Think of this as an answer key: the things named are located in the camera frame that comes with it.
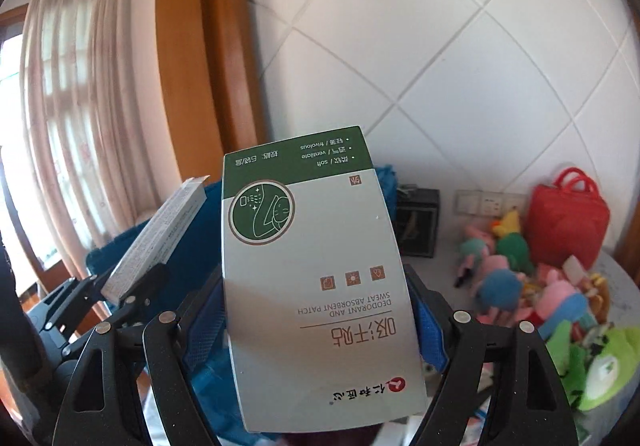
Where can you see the sheer beige curtain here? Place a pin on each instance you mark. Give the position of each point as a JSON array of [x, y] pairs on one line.
[[80, 101]]

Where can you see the small white narrow box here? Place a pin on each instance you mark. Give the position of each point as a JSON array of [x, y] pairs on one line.
[[155, 236]]

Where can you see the white wall socket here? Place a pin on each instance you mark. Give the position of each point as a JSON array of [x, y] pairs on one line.
[[492, 204], [515, 205]]

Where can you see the wooden door frame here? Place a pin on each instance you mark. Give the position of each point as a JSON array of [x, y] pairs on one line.
[[220, 51]]

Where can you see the red carry bag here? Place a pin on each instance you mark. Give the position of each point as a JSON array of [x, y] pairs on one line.
[[567, 221]]

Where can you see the pink pig plush toy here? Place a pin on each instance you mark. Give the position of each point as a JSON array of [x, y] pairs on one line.
[[475, 248]]

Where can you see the white wall switch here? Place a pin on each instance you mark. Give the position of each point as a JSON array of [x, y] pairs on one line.
[[466, 201]]

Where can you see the pig plush with blue dress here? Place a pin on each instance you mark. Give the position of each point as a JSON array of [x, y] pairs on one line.
[[497, 283]]

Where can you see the black square box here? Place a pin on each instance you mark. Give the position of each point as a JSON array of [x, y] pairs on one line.
[[417, 226]]

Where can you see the yellow green plush toy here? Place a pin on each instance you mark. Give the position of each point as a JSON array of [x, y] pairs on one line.
[[512, 248]]

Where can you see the white green cardboard box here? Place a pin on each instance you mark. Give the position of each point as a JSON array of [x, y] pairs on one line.
[[310, 276]]

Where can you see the round desktop with floral cloth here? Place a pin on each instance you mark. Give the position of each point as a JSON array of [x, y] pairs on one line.
[[431, 286]]

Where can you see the green frog plush with hat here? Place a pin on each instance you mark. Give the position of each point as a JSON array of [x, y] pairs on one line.
[[607, 366]]

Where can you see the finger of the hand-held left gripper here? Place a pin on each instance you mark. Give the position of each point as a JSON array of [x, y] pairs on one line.
[[67, 298], [145, 288]]

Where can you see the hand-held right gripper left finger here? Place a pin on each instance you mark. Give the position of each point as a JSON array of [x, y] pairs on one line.
[[200, 326]]

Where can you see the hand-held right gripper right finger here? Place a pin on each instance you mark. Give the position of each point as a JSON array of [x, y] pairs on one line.
[[431, 326]]

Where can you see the blue plastic crate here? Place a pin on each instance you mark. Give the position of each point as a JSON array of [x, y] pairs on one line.
[[195, 231]]

